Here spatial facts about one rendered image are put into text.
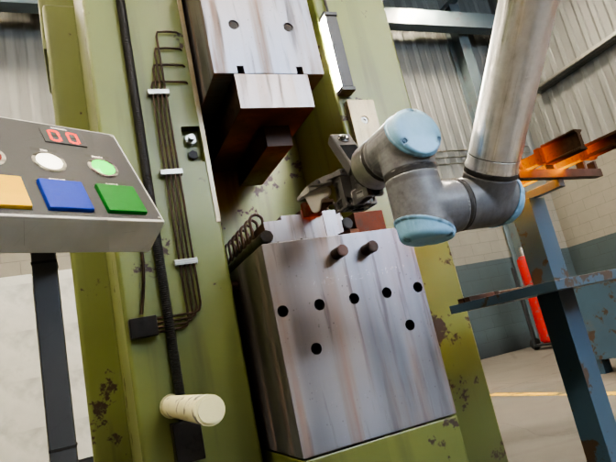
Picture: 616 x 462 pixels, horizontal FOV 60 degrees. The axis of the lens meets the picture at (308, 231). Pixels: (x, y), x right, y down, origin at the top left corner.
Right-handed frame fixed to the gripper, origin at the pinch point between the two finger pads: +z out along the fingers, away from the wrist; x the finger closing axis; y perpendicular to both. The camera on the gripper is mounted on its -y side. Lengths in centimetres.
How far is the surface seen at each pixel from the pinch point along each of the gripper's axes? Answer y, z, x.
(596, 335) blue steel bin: 68, 228, 328
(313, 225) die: 4.2, 10.8, 0.1
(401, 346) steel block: 35.9, 4.8, 12.0
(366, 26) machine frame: -63, 25, 39
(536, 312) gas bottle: 45, 511, 553
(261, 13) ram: -54, 11, -2
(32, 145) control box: -13, -3, -58
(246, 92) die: -31.5, 10.7, -10.2
